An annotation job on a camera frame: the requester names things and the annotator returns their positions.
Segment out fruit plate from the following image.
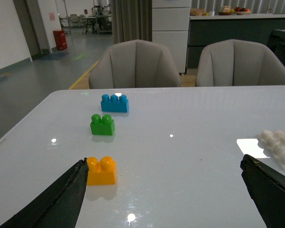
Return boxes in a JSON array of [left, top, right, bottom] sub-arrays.
[[234, 7, 251, 15]]

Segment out grey curtain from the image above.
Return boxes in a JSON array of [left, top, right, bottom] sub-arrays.
[[110, 0, 152, 44]]

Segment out right grey armchair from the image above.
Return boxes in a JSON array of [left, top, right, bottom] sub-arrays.
[[196, 39, 285, 87]]

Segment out green toy block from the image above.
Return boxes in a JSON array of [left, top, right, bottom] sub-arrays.
[[90, 114, 115, 136]]

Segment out white studded base plate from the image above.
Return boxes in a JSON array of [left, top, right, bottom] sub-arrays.
[[257, 130, 285, 170]]

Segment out dark grey counter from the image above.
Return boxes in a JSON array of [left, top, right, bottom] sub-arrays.
[[187, 14, 285, 68]]

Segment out black machine at right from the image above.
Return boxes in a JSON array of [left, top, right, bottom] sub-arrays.
[[267, 29, 285, 66]]

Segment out blue toy block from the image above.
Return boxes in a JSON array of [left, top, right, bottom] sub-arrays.
[[101, 94, 129, 113]]

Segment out yellow toy block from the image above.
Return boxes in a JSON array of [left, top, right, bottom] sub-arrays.
[[86, 156, 117, 186]]

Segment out bread basket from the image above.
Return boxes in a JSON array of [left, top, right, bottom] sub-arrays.
[[190, 8, 206, 16]]

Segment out red box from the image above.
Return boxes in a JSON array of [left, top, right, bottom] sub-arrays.
[[53, 30, 67, 50]]

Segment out left grey armchair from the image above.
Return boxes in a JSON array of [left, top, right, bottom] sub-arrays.
[[88, 39, 181, 89]]

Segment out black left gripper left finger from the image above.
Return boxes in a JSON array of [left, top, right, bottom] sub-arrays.
[[0, 159, 89, 228]]

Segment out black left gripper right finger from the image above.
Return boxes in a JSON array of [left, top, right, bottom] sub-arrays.
[[240, 154, 285, 228]]

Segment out white drawer cabinet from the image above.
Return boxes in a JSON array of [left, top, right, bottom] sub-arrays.
[[152, 0, 192, 74]]

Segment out grey armchair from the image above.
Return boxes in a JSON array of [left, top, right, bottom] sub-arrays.
[[88, 39, 181, 89], [196, 39, 285, 87]]

